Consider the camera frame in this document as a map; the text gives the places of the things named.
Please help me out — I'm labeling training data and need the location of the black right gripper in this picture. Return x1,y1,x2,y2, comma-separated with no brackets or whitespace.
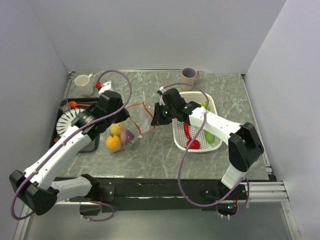
150,102,176,126

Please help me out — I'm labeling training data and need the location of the clear zip top bag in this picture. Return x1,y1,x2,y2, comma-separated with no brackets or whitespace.
106,100,156,154

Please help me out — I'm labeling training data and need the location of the purple onion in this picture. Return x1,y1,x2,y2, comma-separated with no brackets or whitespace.
120,129,135,146

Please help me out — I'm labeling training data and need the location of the orange peach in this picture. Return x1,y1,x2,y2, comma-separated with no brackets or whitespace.
105,135,122,152

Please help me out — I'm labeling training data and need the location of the dark red wrinkled fruit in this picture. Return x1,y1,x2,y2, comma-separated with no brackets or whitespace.
186,139,200,150

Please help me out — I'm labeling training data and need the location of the green bitter gourd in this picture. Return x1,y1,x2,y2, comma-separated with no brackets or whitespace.
204,130,216,144

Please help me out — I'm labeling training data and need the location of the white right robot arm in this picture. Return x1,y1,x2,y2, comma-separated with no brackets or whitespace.
151,87,264,199

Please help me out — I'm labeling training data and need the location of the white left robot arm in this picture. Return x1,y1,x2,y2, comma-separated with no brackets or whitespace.
9,90,130,216

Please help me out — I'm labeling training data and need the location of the red chili pepper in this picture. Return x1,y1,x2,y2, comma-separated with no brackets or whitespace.
183,123,191,140

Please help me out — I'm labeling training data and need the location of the white mug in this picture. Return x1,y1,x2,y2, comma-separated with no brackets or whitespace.
74,74,94,97

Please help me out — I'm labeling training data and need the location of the white perforated plastic basket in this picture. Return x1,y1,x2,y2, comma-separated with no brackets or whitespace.
159,91,224,154

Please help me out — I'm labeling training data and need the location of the orange plastic spoon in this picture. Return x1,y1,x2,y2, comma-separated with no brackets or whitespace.
68,101,90,108

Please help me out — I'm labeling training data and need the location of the clear plastic cup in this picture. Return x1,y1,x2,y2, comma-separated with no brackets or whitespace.
59,99,71,113

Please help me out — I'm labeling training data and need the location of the black tray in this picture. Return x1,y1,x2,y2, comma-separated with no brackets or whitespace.
48,96,103,154

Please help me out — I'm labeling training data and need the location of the striped white plate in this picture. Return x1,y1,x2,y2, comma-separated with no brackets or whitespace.
55,108,85,137

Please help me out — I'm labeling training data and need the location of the beige mug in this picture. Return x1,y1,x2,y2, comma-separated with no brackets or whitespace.
180,67,199,91

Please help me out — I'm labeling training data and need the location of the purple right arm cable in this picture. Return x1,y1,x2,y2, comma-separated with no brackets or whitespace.
159,83,251,218

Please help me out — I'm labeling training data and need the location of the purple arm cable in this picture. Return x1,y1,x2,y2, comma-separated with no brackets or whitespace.
159,83,251,218
11,68,133,221

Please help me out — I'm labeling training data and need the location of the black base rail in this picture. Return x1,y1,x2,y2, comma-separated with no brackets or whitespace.
68,174,277,216

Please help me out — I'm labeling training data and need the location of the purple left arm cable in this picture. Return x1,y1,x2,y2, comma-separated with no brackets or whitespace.
11,68,133,221

